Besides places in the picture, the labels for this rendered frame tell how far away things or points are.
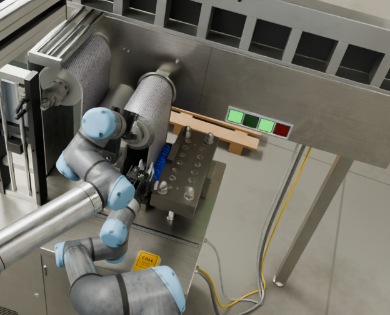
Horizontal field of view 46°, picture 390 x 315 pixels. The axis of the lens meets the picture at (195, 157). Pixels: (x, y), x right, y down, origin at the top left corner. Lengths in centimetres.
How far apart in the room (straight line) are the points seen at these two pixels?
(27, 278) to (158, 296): 90
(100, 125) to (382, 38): 92
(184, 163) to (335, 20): 72
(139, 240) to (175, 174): 28
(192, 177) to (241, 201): 142
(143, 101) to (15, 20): 111
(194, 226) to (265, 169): 172
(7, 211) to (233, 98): 90
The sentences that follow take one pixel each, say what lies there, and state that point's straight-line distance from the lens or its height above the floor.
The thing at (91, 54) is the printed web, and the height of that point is 140.
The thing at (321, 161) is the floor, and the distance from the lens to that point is 363.
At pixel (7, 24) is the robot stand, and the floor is 202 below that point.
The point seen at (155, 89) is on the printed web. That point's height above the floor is 131.
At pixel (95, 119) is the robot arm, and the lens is 113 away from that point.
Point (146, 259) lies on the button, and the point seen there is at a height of 92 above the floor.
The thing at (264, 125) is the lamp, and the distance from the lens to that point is 177.
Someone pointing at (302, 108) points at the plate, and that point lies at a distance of 172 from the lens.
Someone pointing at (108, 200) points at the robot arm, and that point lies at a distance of 108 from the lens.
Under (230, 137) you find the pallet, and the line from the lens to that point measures 338.
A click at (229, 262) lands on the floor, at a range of 278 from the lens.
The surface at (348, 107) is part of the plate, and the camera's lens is 171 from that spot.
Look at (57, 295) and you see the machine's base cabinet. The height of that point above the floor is 57.
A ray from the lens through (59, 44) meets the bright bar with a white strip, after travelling 152.
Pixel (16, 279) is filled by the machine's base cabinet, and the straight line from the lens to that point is 195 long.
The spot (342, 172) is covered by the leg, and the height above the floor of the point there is 94.
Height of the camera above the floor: 223
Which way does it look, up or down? 43 degrees down
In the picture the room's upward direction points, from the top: 13 degrees clockwise
